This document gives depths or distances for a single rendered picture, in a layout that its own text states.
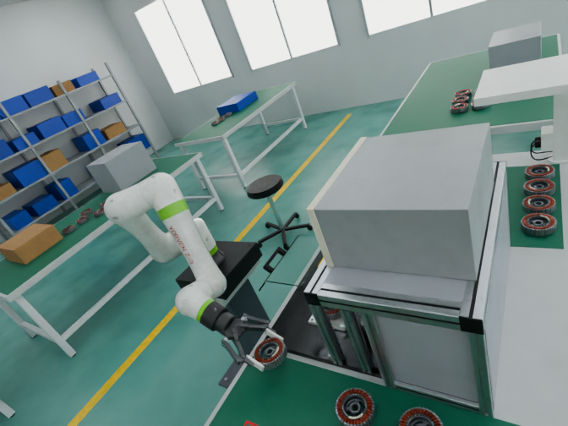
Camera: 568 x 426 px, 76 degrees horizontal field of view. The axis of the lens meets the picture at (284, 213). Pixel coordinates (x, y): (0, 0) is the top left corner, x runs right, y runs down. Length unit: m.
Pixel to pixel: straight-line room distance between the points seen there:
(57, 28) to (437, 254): 8.11
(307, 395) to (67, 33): 7.99
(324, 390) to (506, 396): 0.50
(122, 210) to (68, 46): 7.14
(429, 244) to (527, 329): 0.54
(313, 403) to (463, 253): 0.66
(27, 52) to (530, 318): 7.91
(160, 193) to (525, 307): 1.30
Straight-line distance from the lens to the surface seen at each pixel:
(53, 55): 8.30
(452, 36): 5.69
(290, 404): 1.29
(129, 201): 1.46
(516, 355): 1.29
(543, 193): 1.86
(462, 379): 1.10
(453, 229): 0.86
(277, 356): 1.27
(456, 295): 0.93
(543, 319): 1.38
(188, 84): 8.13
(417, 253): 0.93
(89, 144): 7.54
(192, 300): 1.36
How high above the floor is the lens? 1.79
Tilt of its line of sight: 28 degrees down
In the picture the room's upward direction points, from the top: 22 degrees counter-clockwise
